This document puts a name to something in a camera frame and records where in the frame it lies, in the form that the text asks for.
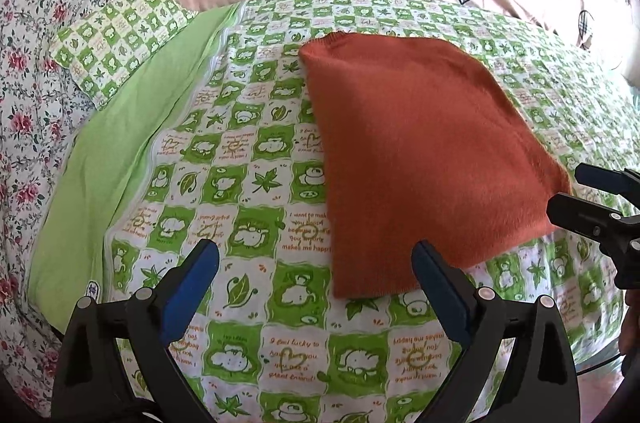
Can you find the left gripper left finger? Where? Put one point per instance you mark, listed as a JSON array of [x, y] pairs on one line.
[[115, 364]]

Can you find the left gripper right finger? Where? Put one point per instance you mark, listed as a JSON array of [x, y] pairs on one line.
[[540, 381]]

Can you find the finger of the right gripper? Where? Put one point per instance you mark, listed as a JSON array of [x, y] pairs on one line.
[[592, 220], [605, 180]]

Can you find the rust orange knit garment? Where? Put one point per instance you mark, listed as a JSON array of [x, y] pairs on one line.
[[420, 143]]

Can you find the person's right hand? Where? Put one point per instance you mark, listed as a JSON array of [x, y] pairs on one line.
[[628, 343]]

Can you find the green checked small pillow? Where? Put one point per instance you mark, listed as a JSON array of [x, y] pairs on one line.
[[103, 49]]

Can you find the red floral bed sheet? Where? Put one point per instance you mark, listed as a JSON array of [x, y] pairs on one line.
[[42, 110]]

